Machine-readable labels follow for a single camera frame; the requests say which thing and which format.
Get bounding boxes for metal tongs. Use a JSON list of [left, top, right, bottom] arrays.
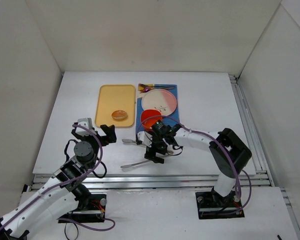
[[120, 138, 176, 172]]

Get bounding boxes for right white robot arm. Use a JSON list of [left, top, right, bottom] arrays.
[[136, 120, 252, 206]]

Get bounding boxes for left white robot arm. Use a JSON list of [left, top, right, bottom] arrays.
[[0, 118, 117, 240]]

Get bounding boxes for blue placemat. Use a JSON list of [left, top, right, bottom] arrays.
[[135, 83, 180, 133]]

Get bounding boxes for yellow tray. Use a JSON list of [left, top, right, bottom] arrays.
[[94, 84, 136, 128]]

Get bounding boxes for orange bowl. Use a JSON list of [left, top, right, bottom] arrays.
[[140, 109, 163, 130]]

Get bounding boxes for pink and white plate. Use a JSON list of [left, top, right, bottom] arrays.
[[141, 89, 178, 116]]

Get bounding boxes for cutlery on placemat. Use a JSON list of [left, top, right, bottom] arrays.
[[138, 84, 175, 93]]

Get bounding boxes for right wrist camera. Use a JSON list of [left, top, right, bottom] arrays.
[[136, 131, 153, 148]]

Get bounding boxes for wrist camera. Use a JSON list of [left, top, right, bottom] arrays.
[[136, 131, 153, 148], [77, 117, 93, 130]]

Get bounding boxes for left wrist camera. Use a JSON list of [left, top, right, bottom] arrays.
[[77, 117, 93, 130]]

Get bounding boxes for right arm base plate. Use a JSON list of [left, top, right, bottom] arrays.
[[195, 191, 245, 220]]

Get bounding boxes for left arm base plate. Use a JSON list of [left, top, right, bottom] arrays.
[[61, 193, 107, 224]]

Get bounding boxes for aluminium rail frame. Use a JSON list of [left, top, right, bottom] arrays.
[[32, 71, 300, 240]]

